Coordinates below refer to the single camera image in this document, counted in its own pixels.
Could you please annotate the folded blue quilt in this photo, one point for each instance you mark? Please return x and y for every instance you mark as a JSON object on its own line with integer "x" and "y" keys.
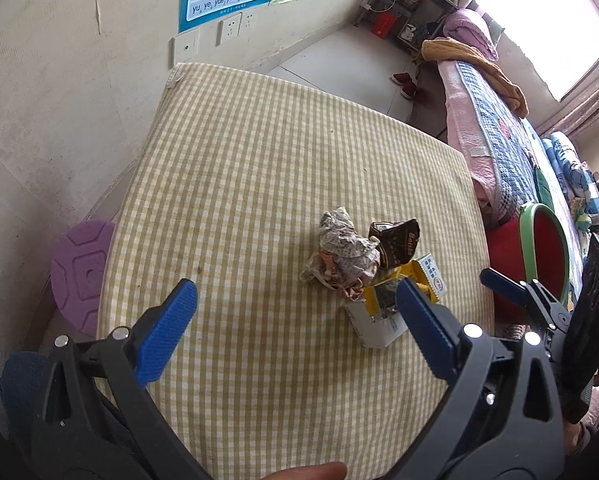
{"x": 567, "y": 160}

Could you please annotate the beige checked tablecloth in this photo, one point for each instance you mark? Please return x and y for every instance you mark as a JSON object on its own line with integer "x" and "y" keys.
{"x": 229, "y": 160}

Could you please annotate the crushed yellow and white carton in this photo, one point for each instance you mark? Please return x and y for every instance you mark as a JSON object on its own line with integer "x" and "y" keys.
{"x": 374, "y": 305}

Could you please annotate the folded pink quilt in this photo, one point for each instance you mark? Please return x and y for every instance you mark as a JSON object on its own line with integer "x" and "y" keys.
{"x": 472, "y": 27}

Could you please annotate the bed with patchwork quilt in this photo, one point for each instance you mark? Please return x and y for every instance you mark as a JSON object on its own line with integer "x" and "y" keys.
{"x": 499, "y": 125}

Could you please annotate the mustard yellow blanket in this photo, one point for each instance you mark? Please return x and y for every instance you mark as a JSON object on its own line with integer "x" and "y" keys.
{"x": 459, "y": 52}

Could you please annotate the window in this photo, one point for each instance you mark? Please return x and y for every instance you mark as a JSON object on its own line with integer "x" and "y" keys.
{"x": 539, "y": 10}

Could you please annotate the person's left hand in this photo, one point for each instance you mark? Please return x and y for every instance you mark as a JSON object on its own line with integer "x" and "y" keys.
{"x": 304, "y": 472}

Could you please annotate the white round-hole wall plate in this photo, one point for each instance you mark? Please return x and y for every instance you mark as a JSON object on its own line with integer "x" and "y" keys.
{"x": 183, "y": 50}

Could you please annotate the person's left leg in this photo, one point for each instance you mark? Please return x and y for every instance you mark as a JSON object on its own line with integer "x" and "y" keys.
{"x": 21, "y": 380}

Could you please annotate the small green toy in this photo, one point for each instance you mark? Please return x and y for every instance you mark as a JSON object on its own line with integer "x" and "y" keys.
{"x": 582, "y": 217}

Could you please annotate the purple plastic stool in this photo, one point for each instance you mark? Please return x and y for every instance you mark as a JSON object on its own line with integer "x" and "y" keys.
{"x": 81, "y": 275}

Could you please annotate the green leaf-shaped pillow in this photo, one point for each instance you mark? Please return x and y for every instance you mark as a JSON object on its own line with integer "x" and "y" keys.
{"x": 542, "y": 187}

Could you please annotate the white wall socket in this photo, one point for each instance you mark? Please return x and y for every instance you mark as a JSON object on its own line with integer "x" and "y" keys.
{"x": 249, "y": 22}
{"x": 229, "y": 30}

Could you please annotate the pink bedsheet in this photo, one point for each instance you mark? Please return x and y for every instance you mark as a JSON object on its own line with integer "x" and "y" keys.
{"x": 459, "y": 120}

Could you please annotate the red bin with green rim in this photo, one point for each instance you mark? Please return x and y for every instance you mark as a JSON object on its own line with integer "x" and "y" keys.
{"x": 547, "y": 245}

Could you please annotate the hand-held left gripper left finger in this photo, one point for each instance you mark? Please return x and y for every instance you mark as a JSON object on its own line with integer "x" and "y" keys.
{"x": 172, "y": 325}

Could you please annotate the dark brown wrapper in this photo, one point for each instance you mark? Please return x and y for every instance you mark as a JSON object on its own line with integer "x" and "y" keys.
{"x": 397, "y": 247}

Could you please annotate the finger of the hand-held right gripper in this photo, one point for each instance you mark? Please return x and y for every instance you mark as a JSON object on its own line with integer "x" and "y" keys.
{"x": 502, "y": 284}

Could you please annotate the red shoe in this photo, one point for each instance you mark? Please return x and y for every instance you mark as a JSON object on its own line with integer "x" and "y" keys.
{"x": 399, "y": 78}
{"x": 409, "y": 91}

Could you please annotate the crumpled newsprint wrapper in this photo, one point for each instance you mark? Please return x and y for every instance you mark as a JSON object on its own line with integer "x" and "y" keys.
{"x": 339, "y": 250}

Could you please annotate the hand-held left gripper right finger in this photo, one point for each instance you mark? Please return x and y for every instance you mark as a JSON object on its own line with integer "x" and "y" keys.
{"x": 424, "y": 325}

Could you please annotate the red bag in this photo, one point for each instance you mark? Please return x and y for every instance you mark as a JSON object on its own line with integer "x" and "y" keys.
{"x": 384, "y": 25}

